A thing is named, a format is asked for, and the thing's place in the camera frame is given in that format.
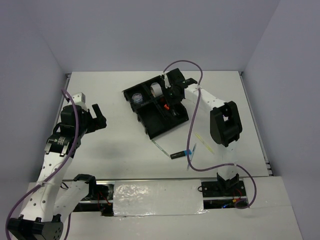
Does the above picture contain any aluminium table edge rail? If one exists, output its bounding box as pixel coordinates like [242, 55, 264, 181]
[60, 73, 72, 106]

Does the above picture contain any blue capped black highlighter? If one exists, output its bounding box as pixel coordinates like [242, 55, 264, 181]
[170, 149, 193, 160]

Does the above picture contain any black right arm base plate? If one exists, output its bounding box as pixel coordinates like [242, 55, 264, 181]
[197, 180, 246, 199]

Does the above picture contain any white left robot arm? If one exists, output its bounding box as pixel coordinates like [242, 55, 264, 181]
[5, 90, 107, 240]

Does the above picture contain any black compartment tray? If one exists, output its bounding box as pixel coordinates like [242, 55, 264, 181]
[123, 75, 189, 140]

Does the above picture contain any clear green pen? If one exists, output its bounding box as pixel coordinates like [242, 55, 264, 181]
[151, 139, 170, 158]

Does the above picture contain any clear blue pen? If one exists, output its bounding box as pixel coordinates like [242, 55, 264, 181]
[186, 143, 197, 171]

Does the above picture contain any yellow pen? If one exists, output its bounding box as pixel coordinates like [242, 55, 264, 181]
[194, 133, 215, 154]

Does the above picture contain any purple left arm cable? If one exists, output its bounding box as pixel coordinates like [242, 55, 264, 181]
[4, 89, 85, 240]

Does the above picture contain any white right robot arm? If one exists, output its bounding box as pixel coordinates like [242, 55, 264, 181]
[123, 68, 243, 196]

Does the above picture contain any clear tape roll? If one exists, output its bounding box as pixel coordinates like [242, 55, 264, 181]
[150, 82, 163, 98]

